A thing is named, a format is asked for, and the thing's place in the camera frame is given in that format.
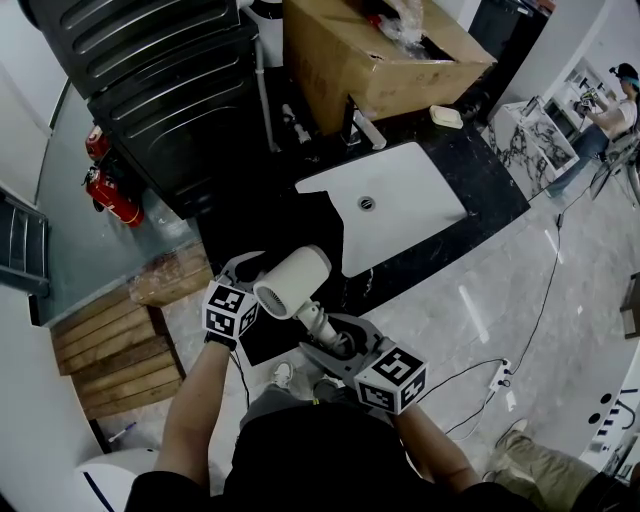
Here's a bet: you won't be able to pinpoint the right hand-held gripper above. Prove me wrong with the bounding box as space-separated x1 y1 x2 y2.
298 315 430 417

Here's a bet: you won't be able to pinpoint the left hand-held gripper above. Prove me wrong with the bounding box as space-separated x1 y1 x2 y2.
202 251 266 343

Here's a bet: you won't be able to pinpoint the white hair dryer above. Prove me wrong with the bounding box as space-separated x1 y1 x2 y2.
252 244 359 359

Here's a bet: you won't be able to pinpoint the person's left forearm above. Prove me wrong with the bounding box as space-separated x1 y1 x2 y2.
153 342 234 489

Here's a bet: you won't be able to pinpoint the person's right forearm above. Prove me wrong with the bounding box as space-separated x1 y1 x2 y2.
389 402 481 494

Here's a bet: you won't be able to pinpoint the person's left shoe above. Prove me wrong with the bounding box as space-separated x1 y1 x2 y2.
272 360 295 390

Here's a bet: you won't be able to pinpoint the person's grey trousers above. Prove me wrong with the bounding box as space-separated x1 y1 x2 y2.
239 377 396 426

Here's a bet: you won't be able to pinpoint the person's black shirt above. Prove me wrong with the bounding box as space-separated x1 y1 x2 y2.
124 399 541 512

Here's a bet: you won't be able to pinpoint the large red fire extinguisher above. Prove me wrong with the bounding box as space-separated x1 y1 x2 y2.
82 167 145 229

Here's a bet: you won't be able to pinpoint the black ribbed metal appliance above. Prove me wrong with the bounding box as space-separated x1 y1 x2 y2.
87 22 274 220
19 0 241 101

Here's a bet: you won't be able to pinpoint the wooden plank pallet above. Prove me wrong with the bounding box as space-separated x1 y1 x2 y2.
49 287 186 420

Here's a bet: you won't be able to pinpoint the white power strip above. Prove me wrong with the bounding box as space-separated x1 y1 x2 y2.
488 358 514 393

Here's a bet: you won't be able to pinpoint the grey drain pipe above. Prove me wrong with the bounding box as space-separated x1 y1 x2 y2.
254 37 281 154

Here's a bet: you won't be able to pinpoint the small red fire extinguisher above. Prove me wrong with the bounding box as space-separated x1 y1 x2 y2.
84 125 111 160

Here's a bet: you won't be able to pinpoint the white sink basin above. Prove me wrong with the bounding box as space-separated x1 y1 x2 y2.
294 141 469 279

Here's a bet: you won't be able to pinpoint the chrome faucet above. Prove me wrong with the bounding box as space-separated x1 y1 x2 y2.
344 97 388 151

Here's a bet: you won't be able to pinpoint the grey metal folding rack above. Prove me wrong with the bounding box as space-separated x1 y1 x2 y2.
0 192 51 299

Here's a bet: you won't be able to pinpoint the black marble vanity counter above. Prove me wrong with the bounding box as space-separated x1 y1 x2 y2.
194 64 531 369

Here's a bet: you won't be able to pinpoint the white panel with black icon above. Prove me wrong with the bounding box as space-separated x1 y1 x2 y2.
242 0 286 69

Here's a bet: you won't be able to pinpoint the brown cardboard box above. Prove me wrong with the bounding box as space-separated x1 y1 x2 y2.
282 0 498 136

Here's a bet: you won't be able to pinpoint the white round bin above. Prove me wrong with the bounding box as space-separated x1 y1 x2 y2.
74 447 161 512

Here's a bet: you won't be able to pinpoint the white marble pattern cabinet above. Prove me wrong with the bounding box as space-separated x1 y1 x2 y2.
482 99 584 199

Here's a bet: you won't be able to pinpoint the white curved desk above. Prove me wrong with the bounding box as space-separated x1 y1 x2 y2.
579 344 640 481

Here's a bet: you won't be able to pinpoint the brown wooden cabinet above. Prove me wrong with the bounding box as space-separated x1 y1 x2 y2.
619 272 640 341

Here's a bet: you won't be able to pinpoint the clear plastic wrap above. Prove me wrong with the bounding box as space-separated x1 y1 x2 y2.
367 0 431 54

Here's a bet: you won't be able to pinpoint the black tall cabinet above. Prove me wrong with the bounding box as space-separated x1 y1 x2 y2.
467 0 549 121

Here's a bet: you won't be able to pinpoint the black wrist strap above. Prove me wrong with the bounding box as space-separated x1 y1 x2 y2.
203 329 239 352

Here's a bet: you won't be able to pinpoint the black power cable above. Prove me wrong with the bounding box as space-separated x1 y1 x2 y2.
509 184 601 374

